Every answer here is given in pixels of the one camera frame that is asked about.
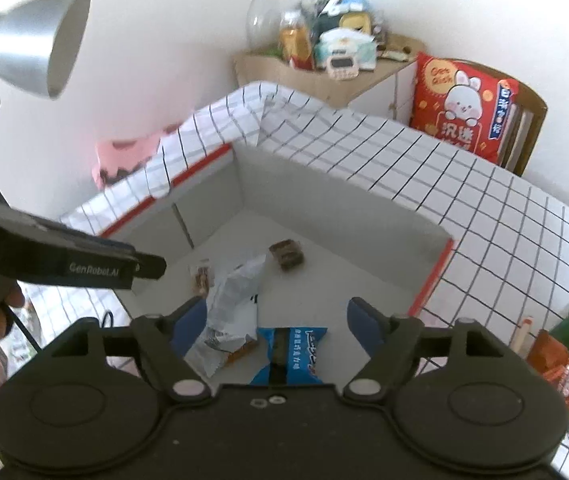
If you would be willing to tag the red rabbit cushion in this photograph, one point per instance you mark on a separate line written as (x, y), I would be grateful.
(462, 105)

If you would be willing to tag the pink patterned cloth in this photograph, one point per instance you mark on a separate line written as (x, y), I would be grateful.
(117, 159)

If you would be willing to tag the brown Oreo snack bag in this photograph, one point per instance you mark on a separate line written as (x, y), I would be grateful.
(550, 358)

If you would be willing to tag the small brown chocolate cake pack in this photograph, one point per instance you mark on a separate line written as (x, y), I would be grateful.
(288, 254)

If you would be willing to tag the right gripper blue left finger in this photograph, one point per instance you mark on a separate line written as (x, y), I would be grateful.
(186, 325)

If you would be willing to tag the blue snack packet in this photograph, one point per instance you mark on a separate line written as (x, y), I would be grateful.
(292, 356)

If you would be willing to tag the wooden chair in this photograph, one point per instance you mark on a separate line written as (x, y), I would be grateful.
(521, 128)

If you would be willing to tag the tissue box pack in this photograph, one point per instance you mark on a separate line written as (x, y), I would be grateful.
(346, 41)

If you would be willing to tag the red and white cardboard box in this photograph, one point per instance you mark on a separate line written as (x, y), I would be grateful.
(270, 243)

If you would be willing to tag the clear glass jar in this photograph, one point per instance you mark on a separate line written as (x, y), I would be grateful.
(263, 22)

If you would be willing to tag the wooden stick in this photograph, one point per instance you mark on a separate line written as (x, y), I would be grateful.
(520, 334)

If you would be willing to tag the white black grid tablecloth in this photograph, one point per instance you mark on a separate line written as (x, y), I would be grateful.
(511, 240)

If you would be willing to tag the orange drink bottle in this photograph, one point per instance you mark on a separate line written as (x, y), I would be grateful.
(295, 41)

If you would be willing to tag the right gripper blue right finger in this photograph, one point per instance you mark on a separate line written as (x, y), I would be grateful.
(368, 325)

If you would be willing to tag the white silver snack bag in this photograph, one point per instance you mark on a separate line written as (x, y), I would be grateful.
(230, 330)

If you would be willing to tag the white digital timer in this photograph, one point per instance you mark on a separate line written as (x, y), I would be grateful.
(342, 67)

